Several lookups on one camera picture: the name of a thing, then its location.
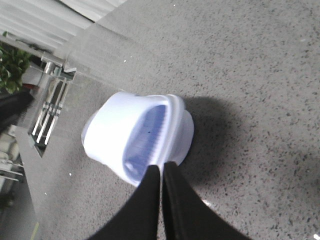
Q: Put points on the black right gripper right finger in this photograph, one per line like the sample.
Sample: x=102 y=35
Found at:
x=186 y=216

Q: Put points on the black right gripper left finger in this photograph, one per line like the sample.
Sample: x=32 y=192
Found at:
x=138 y=218

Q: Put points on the light blue slipper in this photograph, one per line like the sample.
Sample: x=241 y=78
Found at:
x=131 y=132

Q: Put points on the green potted plant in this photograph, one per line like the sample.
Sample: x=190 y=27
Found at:
x=13 y=64

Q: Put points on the beige curtain backdrop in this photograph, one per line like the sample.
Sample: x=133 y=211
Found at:
x=48 y=24

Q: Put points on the metal rack frame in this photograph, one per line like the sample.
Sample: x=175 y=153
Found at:
x=50 y=96

